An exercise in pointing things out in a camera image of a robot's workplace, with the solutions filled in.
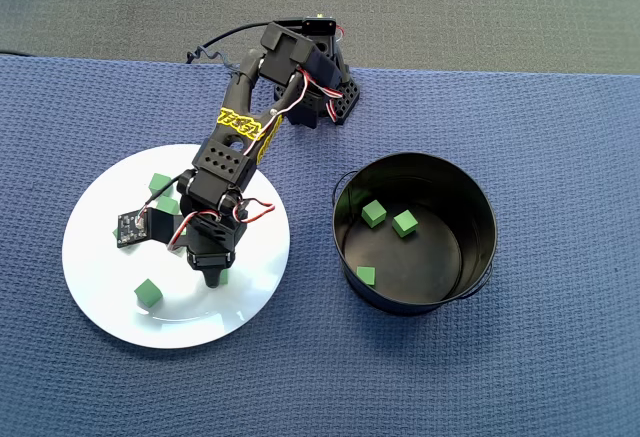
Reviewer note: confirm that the blue woven tablecloth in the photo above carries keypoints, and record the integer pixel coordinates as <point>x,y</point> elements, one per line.
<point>450,382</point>

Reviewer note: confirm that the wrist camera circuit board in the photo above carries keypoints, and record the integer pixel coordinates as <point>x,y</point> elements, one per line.
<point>132,228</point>

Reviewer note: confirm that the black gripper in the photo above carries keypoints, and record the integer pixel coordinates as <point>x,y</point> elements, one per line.
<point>209,259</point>

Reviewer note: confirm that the black metal bucket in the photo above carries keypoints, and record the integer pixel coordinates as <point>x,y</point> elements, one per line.
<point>410,267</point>

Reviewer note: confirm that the white round plate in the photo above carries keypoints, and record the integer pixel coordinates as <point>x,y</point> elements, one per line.
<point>240,282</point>

